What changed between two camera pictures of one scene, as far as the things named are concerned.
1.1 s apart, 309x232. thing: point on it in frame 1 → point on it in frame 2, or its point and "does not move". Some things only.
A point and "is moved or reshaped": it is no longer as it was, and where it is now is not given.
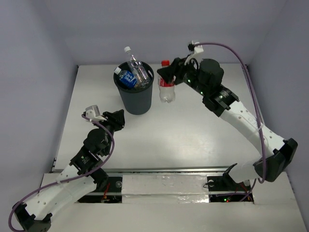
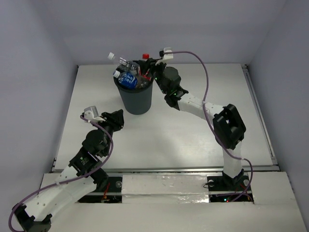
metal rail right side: [255, 94] does not move
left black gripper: [112, 120] does not move
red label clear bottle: [167, 90] is moved or reshaped
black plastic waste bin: [136, 101] does not move
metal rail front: [181, 169] does not move
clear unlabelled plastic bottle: [140, 77] → [130, 66]
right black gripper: [176, 68] → [150, 64]
